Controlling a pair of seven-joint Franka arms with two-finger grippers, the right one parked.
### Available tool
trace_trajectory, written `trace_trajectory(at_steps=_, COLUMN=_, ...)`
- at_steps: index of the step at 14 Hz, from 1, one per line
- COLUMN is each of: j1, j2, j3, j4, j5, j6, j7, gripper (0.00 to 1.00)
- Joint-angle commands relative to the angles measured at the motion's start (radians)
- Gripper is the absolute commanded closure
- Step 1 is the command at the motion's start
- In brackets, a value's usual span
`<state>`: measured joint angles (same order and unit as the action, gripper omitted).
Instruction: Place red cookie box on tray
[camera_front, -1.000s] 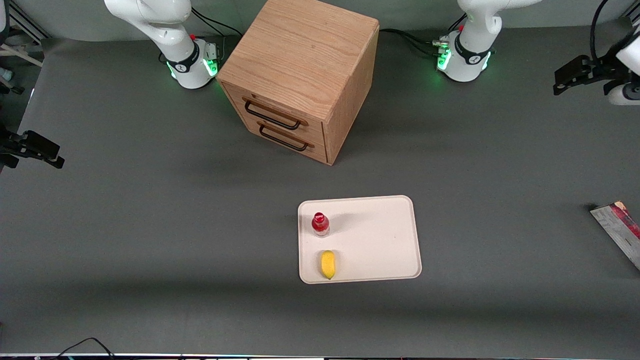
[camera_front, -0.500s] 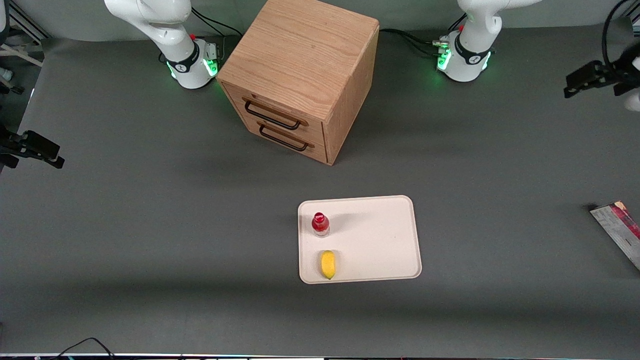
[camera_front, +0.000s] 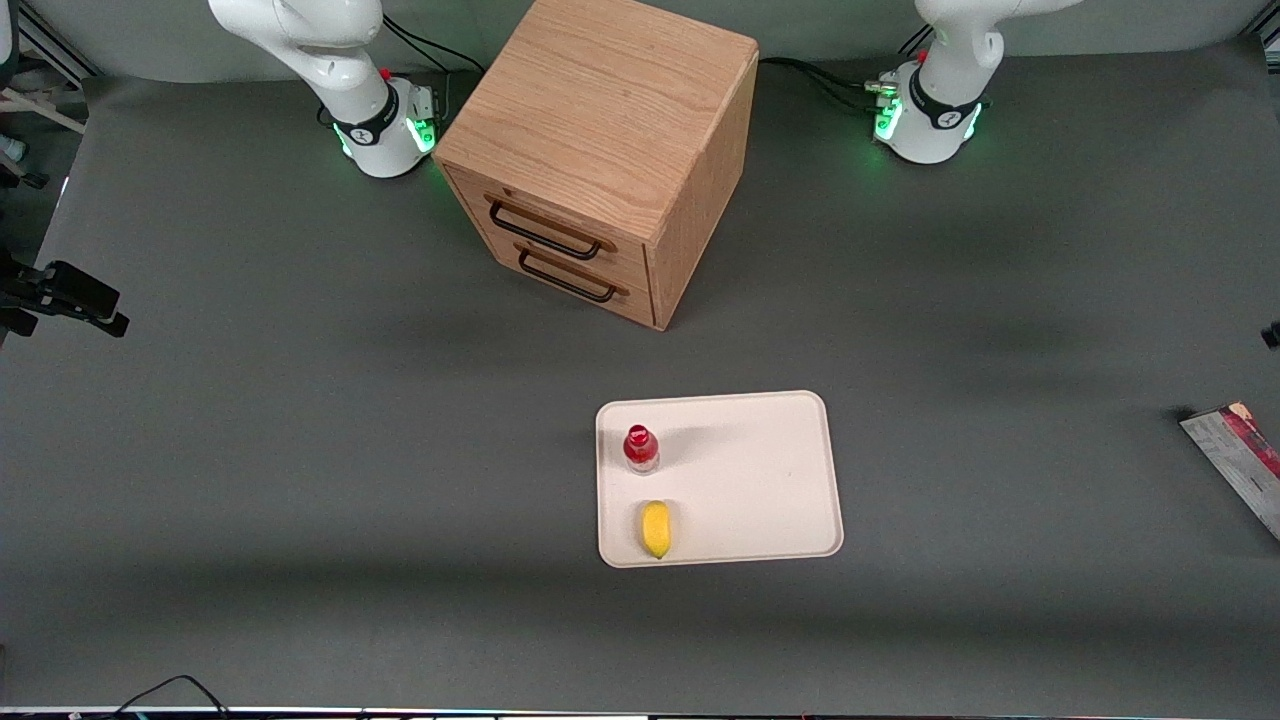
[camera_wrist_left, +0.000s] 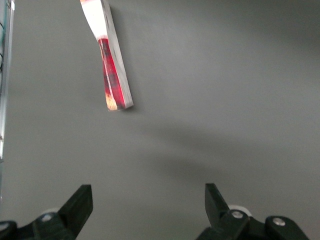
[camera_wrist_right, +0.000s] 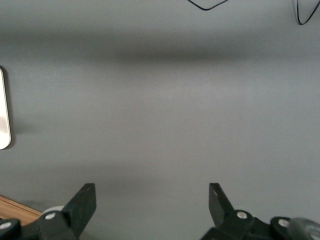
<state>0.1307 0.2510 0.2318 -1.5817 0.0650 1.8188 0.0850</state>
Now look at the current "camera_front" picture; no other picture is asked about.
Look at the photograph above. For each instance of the red cookie box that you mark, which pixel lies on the red cookie box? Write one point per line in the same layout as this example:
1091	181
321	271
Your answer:
1245	460

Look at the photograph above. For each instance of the cream plastic tray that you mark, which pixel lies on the cream plastic tray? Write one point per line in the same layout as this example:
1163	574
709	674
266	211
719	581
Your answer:
745	480

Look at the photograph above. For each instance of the wooden drawer front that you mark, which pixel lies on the wooden drawer front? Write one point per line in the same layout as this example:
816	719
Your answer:
590	262
625	305

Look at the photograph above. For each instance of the red-capped small bottle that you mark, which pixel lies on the red-capped small bottle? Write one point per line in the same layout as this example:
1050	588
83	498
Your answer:
640	446

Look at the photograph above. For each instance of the yellow banana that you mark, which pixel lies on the yellow banana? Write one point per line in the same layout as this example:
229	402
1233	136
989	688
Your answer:
656	528

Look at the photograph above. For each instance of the wooden two-drawer cabinet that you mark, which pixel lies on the wooden two-drawer cabinet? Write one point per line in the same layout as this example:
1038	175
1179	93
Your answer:
600	110

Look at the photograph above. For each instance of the dark grey table mat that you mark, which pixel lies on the dark grey table mat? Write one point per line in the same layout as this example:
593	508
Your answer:
300	480

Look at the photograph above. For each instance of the small black device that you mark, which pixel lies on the small black device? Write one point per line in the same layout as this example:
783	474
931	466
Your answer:
1272	335

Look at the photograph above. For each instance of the aluminium frame rail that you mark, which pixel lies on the aluminium frame rail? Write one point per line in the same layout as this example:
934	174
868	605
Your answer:
1265	45
55	40

